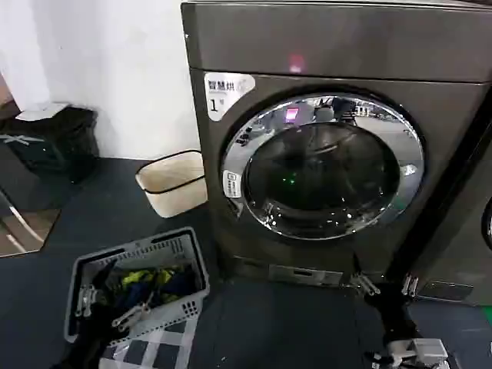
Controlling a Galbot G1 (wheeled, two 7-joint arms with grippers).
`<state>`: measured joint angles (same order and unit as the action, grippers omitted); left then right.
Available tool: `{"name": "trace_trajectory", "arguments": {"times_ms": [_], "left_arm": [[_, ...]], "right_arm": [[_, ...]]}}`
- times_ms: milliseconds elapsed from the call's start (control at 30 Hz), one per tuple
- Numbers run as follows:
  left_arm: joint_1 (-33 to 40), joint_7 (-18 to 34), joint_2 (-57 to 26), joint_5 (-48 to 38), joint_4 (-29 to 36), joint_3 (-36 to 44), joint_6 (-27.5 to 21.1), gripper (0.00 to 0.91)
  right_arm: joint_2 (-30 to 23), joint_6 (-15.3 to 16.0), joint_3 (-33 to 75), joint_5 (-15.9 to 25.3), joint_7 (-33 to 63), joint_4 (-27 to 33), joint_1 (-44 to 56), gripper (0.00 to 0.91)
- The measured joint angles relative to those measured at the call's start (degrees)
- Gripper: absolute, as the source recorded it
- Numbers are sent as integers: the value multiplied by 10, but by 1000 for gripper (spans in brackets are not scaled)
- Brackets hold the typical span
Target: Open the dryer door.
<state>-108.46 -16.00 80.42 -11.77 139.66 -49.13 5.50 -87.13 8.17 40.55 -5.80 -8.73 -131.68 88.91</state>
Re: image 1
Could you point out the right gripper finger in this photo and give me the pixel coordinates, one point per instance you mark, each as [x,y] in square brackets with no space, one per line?
[409,285]
[367,283]

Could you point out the glossy brown board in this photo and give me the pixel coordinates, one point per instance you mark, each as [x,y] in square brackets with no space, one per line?
[19,227]

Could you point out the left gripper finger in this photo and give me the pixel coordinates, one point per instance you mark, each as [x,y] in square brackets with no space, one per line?
[132,311]
[86,296]

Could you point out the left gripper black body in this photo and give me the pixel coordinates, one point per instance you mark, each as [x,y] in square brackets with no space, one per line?
[94,338]

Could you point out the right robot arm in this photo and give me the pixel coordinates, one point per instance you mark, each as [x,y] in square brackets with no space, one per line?
[417,351]

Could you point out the grey plastic laundry basket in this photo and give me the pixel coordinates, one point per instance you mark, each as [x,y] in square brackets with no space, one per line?
[169,319]

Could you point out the yellow and blue clothes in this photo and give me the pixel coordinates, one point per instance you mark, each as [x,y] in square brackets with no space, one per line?
[169,282]

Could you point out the grey dryer with number sticker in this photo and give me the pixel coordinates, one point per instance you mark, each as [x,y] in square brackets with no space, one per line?
[346,46]

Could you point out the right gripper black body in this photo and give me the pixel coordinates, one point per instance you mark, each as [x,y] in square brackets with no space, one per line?
[392,317]

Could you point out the black waste bin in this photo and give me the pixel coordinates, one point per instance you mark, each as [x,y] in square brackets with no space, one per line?
[77,146]

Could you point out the white paper sheet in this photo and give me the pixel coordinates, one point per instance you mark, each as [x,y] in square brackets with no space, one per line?
[36,111]

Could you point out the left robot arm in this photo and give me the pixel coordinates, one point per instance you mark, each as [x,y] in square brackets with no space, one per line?
[153,348]

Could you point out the round glass dryer door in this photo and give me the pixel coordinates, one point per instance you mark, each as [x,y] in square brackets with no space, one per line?
[323,169]

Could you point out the cream fabric bin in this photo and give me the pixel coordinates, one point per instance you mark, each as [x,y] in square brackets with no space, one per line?
[173,184]

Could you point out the dark box with tape cross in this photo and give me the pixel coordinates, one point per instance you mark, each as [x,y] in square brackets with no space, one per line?
[27,173]

